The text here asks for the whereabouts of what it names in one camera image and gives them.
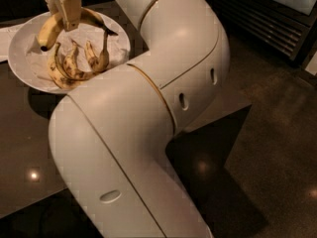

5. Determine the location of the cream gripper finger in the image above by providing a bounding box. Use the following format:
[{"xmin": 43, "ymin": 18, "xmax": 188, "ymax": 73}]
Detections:
[
  {"xmin": 55, "ymin": 0, "xmax": 81, "ymax": 32},
  {"xmin": 40, "ymin": 0, "xmax": 61, "ymax": 16}
]

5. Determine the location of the large yellow banana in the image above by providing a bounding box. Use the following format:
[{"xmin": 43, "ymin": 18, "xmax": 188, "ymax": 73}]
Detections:
[{"xmin": 38, "ymin": 8, "xmax": 117, "ymax": 52}]

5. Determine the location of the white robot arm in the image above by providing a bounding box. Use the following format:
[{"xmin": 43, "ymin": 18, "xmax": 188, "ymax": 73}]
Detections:
[{"xmin": 49, "ymin": 0, "xmax": 230, "ymax": 238}]

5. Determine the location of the white ceramic bowl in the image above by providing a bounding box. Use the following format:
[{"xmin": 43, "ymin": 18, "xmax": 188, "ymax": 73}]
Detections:
[{"xmin": 7, "ymin": 9, "xmax": 132, "ymax": 95}]

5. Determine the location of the spotted banana bottom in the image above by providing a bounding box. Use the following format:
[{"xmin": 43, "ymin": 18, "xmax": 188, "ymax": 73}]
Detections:
[{"xmin": 62, "ymin": 41, "xmax": 98, "ymax": 80}]

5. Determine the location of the spotted banana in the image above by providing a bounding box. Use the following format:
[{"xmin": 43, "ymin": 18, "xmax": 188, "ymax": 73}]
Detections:
[
  {"xmin": 84, "ymin": 32, "xmax": 109, "ymax": 72},
  {"xmin": 62, "ymin": 41, "xmax": 98, "ymax": 80},
  {"xmin": 48, "ymin": 43, "xmax": 81, "ymax": 89}
]

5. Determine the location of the spotted banana right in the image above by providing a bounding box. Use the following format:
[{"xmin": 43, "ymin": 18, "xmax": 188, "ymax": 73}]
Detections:
[{"xmin": 84, "ymin": 32, "xmax": 109, "ymax": 72}]

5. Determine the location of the spotted banana left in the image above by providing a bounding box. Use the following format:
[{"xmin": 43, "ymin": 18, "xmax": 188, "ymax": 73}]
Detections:
[{"xmin": 48, "ymin": 43, "xmax": 81, "ymax": 89}]

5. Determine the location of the white napkin on table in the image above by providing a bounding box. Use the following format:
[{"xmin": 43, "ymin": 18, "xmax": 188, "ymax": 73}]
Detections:
[{"xmin": 0, "ymin": 24, "xmax": 22, "ymax": 62}]

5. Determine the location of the dark refrigerator with vent grille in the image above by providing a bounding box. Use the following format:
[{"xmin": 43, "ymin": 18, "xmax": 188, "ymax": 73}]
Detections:
[{"xmin": 206, "ymin": 0, "xmax": 317, "ymax": 64}]

